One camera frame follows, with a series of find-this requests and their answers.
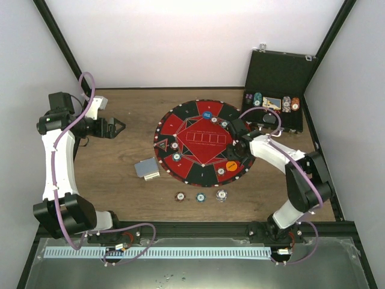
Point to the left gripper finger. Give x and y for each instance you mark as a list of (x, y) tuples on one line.
[(119, 124), (119, 133)]

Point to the black poker chip case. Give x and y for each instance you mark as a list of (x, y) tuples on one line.
[(277, 74)]

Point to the orange round blind button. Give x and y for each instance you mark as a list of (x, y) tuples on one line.
[(231, 166)]

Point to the round red black poker mat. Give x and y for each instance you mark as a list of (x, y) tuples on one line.
[(202, 144)]

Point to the black round button in case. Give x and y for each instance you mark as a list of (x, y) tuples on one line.
[(269, 118)]

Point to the teal poker chip stack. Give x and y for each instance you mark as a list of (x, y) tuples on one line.
[(200, 197)]

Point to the white card deck box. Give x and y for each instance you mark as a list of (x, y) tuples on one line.
[(151, 176)]

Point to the orange chips in case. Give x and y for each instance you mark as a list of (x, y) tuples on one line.
[(295, 104)]

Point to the red poker chip stack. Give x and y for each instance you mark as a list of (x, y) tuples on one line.
[(180, 196)]

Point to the card box in case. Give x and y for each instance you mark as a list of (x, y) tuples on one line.
[(272, 103)]

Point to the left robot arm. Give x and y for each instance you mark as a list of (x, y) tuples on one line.
[(60, 129)]

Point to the blue round blind button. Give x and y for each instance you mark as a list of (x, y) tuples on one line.
[(207, 115)]

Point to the grey chips in case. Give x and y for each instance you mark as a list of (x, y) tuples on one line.
[(286, 104)]

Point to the purple chips in case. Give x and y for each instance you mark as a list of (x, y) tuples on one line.
[(248, 98)]

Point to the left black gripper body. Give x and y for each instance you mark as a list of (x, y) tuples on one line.
[(99, 132)]

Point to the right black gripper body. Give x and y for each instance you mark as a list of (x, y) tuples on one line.
[(236, 154)]

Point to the light blue slotted rail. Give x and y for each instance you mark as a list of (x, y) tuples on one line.
[(162, 253)]

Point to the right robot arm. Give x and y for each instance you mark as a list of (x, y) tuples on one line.
[(308, 182)]

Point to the teal chips in case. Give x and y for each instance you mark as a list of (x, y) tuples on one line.
[(257, 99)]

